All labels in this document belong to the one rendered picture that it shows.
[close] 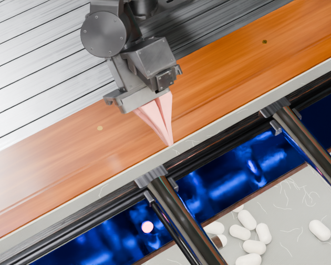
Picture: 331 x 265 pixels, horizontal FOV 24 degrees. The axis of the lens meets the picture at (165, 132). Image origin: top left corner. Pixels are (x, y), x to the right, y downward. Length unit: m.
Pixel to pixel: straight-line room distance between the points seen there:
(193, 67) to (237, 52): 0.08
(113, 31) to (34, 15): 0.53
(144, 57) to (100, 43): 0.06
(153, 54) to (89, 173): 0.28
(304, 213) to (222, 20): 0.44
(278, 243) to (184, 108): 0.26
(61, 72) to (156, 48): 0.45
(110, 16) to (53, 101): 0.42
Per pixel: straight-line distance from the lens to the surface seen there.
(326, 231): 1.13
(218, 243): 1.10
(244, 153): 0.78
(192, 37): 1.40
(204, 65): 1.25
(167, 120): 1.04
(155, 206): 0.73
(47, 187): 1.14
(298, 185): 1.18
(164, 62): 0.95
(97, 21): 0.94
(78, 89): 1.34
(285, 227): 1.14
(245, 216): 1.12
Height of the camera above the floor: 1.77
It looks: 59 degrees down
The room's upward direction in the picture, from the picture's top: straight up
